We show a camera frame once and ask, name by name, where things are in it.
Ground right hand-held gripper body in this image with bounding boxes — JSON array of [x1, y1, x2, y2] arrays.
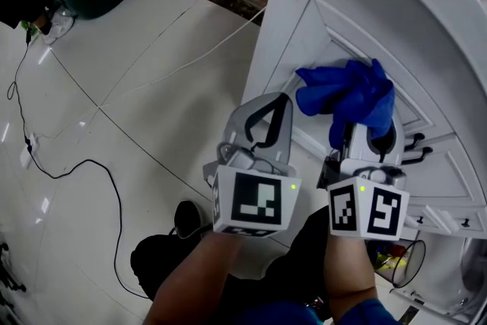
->
[[317, 120, 411, 241]]

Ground black wire mesh waste bin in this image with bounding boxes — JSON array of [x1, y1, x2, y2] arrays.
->
[[374, 238, 427, 288]]

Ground white sink cabinet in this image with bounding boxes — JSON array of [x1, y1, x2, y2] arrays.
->
[[241, 0, 487, 241]]

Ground black cable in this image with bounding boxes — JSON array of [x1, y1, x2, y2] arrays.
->
[[6, 28, 151, 301]]

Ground person's right forearm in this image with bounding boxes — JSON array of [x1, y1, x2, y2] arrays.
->
[[323, 234, 378, 325]]

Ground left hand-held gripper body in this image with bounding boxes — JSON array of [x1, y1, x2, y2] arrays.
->
[[203, 92, 303, 239]]

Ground person's black shoe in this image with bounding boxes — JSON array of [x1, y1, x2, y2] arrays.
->
[[173, 199, 203, 240]]

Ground person's black trousers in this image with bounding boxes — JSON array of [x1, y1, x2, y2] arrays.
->
[[130, 201, 333, 325]]

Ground blue cloth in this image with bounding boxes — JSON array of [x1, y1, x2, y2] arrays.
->
[[295, 58, 396, 150]]

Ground person's blue shirt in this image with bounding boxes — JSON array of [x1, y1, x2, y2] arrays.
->
[[234, 297, 405, 325]]

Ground person's left forearm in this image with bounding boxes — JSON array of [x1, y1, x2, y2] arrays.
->
[[151, 231, 245, 325]]

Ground black tripod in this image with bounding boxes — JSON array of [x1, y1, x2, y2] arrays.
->
[[0, 241, 28, 317]]

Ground white washing machine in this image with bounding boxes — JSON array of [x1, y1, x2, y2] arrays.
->
[[390, 237, 487, 317]]

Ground black cabinet door handle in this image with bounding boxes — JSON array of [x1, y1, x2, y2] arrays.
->
[[404, 132, 426, 150], [401, 146, 434, 166]]

